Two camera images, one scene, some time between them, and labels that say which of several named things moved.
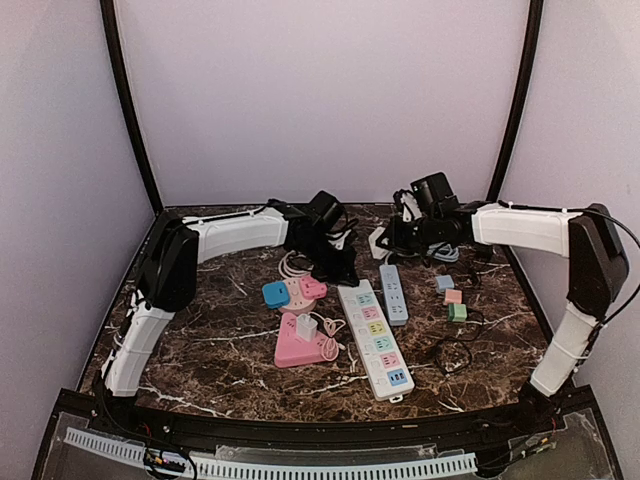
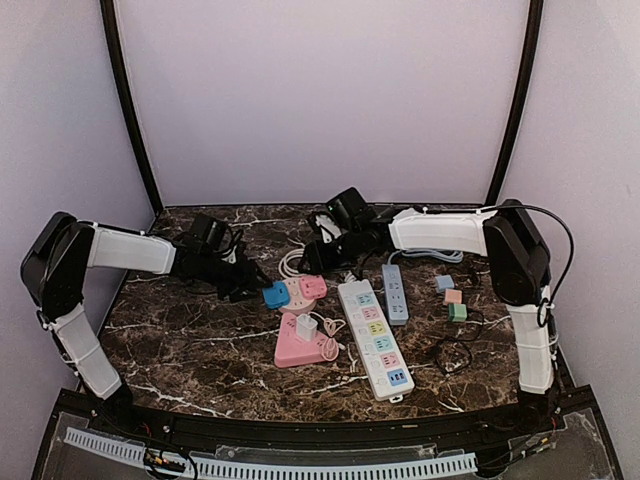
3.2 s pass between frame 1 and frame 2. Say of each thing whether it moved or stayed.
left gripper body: moved
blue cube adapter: stayed
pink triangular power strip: stayed
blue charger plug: stayed
